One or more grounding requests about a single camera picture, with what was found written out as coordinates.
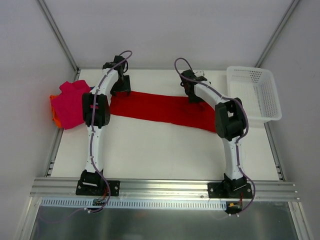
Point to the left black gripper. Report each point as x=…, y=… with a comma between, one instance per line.
x=120, y=88

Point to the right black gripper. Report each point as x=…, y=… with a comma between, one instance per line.
x=194, y=97

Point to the red t shirt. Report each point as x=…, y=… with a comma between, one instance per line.
x=175, y=110

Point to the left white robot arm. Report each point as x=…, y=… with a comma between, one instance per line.
x=97, y=114

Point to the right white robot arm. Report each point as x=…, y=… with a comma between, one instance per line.
x=230, y=125

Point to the pink folded t shirt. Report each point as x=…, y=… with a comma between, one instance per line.
x=68, y=104

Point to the white plastic basket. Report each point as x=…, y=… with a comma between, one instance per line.
x=257, y=90

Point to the orange folded t shirt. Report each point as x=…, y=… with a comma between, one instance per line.
x=55, y=117

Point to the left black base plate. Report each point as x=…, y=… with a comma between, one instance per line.
x=92, y=189

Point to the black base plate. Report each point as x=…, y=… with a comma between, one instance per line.
x=92, y=189
x=223, y=190

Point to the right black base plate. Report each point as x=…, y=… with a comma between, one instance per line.
x=223, y=190

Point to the aluminium mounting rail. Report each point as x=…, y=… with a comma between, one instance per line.
x=270, y=191

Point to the white slotted cable duct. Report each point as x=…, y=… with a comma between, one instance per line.
x=116, y=203

